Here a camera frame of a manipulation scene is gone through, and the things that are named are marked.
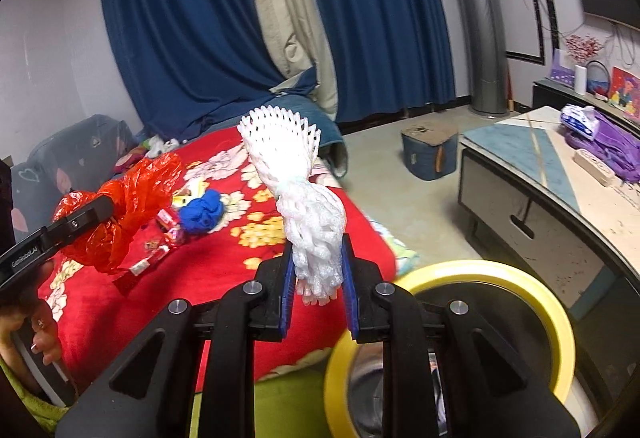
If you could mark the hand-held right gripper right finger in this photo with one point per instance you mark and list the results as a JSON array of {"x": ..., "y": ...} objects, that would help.
[{"x": 348, "y": 290}]

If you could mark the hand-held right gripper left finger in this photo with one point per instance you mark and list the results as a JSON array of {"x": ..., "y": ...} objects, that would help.
[{"x": 288, "y": 283}]

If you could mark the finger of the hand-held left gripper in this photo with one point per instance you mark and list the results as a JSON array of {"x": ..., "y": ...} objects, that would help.
[{"x": 85, "y": 215}]

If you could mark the red plastic bag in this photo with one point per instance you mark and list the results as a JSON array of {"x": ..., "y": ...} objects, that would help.
[{"x": 130, "y": 203}]

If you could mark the white foam fruit net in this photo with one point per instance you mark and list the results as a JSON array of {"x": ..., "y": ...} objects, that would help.
[{"x": 310, "y": 218}]

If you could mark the yellow round bin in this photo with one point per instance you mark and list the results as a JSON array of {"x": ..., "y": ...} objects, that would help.
[{"x": 500, "y": 275}]

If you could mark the person's left hand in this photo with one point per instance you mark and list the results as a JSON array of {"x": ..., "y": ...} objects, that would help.
[{"x": 44, "y": 333}]

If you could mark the red floral blanket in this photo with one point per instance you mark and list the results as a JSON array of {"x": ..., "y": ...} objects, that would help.
[{"x": 225, "y": 268}]

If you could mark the grey heart print sofa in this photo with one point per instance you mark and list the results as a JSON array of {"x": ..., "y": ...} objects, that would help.
[{"x": 75, "y": 148}]

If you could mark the white plush toy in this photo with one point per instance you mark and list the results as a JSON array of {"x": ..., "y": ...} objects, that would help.
[{"x": 160, "y": 145}]

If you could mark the blue crumpled cloth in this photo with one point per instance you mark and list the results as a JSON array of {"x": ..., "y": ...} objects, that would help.
[{"x": 200, "y": 213}]

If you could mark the blue stool with cardboard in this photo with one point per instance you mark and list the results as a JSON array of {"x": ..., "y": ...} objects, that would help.
[{"x": 425, "y": 158}]

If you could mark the grey and blue coffee table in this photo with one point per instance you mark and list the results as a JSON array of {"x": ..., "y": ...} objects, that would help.
[{"x": 500, "y": 198}]

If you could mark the wide blue curtain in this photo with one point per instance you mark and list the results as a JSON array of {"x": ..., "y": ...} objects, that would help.
[{"x": 175, "y": 18}]

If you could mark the broom stick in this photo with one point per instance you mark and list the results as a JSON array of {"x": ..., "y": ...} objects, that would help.
[{"x": 510, "y": 93}]

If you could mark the beige curtain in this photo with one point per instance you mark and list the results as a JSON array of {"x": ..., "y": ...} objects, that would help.
[{"x": 280, "y": 18}]

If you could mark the beige power strip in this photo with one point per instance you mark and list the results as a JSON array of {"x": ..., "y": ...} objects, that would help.
[{"x": 595, "y": 168}]

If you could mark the black television stand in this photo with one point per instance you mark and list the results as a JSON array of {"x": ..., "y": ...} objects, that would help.
[{"x": 545, "y": 95}]

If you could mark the silver tower air conditioner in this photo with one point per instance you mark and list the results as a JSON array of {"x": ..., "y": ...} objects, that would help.
[{"x": 480, "y": 43}]

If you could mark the blue white tissue packet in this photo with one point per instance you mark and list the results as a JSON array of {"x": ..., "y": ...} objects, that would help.
[{"x": 575, "y": 120}]

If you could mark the purple backpack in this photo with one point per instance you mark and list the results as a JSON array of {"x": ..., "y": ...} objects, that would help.
[{"x": 610, "y": 143}]

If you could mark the purple card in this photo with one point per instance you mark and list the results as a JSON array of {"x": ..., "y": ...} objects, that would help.
[{"x": 560, "y": 70}]

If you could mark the white cylinder vase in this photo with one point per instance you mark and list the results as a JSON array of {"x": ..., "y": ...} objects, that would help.
[{"x": 579, "y": 78}]

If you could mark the red flower branches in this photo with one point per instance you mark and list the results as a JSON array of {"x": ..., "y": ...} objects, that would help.
[{"x": 584, "y": 47}]

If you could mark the colourful painting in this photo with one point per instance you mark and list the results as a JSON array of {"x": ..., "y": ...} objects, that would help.
[{"x": 625, "y": 93}]

